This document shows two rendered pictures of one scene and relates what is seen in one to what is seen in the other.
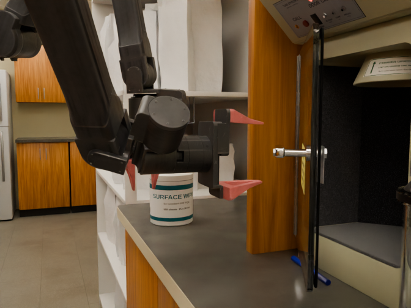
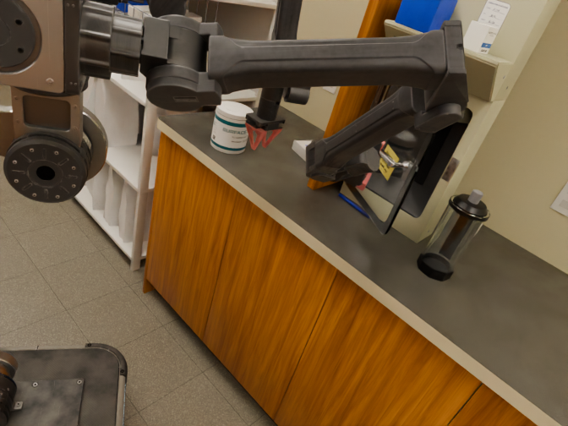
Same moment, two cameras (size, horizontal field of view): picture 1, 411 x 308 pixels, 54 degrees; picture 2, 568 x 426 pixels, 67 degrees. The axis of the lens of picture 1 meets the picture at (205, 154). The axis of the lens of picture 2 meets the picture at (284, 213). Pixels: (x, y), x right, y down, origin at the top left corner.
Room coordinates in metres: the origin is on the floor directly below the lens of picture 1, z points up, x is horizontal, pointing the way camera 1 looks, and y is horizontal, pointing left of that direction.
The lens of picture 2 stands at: (-0.12, 0.69, 1.61)
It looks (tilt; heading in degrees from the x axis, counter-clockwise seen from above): 31 degrees down; 326
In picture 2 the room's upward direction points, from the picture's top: 18 degrees clockwise
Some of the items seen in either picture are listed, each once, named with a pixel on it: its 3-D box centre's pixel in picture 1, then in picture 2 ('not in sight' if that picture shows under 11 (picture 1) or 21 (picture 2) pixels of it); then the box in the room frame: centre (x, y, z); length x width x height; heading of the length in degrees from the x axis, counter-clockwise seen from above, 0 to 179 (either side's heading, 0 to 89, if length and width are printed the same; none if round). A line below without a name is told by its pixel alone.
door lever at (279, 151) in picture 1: (289, 151); (391, 158); (0.66, -0.14, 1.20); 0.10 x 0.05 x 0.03; 171
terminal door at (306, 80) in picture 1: (304, 153); (387, 150); (0.73, -0.18, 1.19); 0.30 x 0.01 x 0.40; 171
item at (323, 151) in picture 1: (319, 164); not in sight; (0.62, -0.18, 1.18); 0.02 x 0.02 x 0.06; 81
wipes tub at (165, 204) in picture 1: (171, 196); (231, 127); (1.21, 0.10, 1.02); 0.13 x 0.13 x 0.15
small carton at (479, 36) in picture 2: not in sight; (479, 37); (0.66, -0.24, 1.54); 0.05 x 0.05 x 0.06; 14
